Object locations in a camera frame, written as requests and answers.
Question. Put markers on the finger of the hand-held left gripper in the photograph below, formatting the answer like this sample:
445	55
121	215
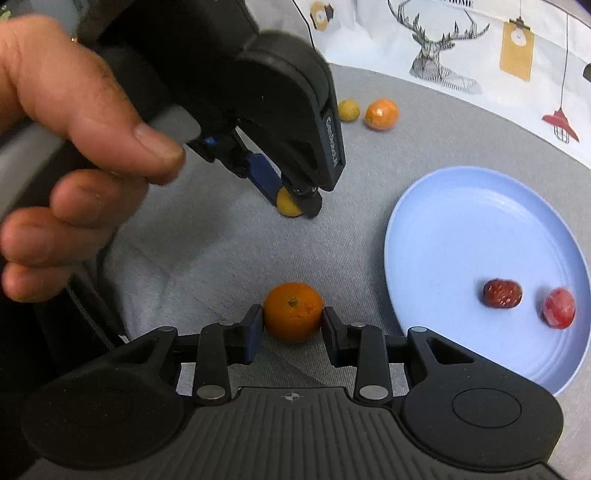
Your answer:
310	204
264	179

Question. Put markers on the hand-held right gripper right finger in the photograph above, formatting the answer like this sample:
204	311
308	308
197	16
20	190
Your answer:
330	333

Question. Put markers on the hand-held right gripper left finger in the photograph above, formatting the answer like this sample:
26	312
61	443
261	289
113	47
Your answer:
252	334

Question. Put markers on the deep yellow small fruit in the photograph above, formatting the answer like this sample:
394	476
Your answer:
286	206

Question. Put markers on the tangerine with dark stem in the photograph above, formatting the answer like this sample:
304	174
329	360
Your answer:
293	314

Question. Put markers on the pale yellow small fruit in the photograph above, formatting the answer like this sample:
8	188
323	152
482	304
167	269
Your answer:
349	110

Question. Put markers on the glossy orange fruit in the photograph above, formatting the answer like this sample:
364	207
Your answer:
381	115

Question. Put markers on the light blue plate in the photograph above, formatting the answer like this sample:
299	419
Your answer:
461	240

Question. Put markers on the red round fruit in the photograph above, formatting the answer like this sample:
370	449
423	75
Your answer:
558	308

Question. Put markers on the person's left hand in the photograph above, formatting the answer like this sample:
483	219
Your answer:
69	106

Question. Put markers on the grey white printed bed sheet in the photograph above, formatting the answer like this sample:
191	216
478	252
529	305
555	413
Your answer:
221	258

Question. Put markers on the dark red date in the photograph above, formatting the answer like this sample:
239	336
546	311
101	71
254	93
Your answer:
502	293

